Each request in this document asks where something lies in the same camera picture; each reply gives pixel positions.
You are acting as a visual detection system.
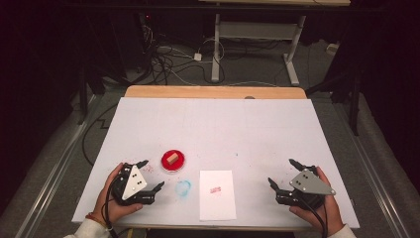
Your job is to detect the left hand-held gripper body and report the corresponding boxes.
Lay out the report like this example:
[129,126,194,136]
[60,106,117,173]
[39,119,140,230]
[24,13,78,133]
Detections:
[111,163,157,206]

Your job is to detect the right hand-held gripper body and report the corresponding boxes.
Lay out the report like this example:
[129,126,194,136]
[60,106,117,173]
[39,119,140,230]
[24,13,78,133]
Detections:
[275,166,337,211]

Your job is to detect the person's right hand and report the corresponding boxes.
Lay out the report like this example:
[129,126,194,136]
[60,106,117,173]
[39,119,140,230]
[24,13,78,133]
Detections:
[289,166,345,230]

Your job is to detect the person's left hand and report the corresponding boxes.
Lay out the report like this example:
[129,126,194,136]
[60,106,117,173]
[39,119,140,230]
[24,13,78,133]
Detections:
[92,162,144,224]

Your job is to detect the white paper sheet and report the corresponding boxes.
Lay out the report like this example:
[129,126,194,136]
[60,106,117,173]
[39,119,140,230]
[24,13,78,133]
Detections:
[199,170,238,222]

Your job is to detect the large white board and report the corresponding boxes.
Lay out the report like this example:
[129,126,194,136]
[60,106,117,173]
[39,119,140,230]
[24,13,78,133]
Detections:
[71,96,361,230]

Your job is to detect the black metal stand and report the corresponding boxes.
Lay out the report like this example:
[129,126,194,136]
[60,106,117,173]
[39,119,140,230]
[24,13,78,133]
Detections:
[305,63,363,137]
[76,63,108,126]

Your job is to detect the wooden table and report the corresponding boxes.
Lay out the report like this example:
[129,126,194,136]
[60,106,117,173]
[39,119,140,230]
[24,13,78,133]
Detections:
[124,84,313,232]

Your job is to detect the small white box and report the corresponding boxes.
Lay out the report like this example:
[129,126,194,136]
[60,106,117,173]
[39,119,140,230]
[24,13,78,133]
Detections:
[326,42,341,57]

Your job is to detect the right hand-held gripper black cable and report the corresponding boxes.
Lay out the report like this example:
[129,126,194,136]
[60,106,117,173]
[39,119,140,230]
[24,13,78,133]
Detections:
[296,192,331,234]

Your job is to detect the hand-held gripper black cable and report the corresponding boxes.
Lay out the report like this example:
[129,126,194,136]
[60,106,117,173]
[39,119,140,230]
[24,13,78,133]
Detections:
[101,174,121,238]
[296,192,331,234]

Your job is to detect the left hand-held gripper black cable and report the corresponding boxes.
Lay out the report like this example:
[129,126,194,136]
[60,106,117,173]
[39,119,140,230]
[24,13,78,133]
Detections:
[101,174,121,238]

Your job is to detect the red beaded bracelet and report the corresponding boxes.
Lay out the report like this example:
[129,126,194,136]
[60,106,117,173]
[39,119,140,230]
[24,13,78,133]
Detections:
[84,212,114,232]

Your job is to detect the black floor cable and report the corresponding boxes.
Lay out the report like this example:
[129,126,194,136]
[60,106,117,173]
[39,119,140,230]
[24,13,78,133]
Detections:
[81,103,119,167]

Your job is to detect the metal floor rail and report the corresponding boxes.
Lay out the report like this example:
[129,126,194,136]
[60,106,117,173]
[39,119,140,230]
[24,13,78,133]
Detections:
[333,102,412,238]
[14,94,102,238]

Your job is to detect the tangle of floor cables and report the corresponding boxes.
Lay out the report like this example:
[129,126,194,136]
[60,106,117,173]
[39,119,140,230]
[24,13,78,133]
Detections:
[140,23,229,86]

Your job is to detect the white metal desk frame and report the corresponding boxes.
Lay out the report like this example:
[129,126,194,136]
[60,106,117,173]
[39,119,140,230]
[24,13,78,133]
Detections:
[197,0,352,87]

